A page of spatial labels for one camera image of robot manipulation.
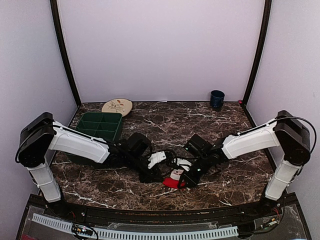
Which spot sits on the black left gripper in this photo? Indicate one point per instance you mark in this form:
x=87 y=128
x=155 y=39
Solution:
x=148 y=177

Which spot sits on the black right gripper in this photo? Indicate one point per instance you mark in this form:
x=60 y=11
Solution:
x=191 y=181

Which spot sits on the green plastic divider tray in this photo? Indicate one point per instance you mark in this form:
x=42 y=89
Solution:
x=105 y=125

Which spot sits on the red Santa Christmas sock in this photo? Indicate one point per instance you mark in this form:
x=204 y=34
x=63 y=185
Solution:
x=173 y=180

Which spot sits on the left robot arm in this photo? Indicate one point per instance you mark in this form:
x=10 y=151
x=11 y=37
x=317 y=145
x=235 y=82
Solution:
x=44 y=133

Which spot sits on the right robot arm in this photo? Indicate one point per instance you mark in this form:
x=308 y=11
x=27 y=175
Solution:
x=285 y=131

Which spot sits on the beige decorated plate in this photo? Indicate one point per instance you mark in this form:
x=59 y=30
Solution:
x=118 y=105

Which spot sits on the dark blue mug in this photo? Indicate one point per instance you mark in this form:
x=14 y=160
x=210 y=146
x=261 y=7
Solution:
x=217 y=99

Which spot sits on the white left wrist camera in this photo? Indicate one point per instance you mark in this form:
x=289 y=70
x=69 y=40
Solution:
x=156 y=158

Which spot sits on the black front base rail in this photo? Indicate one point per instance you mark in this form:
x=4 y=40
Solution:
x=239 y=214

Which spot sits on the white slotted cable duct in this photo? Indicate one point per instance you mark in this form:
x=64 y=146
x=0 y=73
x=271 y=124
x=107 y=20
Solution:
x=98 y=233

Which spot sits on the right black frame post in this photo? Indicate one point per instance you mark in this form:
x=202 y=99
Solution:
x=259 y=51

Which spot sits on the black frame post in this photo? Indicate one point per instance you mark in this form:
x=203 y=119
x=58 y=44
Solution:
x=63 y=51
x=259 y=51

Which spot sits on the left black frame post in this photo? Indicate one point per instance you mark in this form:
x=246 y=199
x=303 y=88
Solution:
x=63 y=51

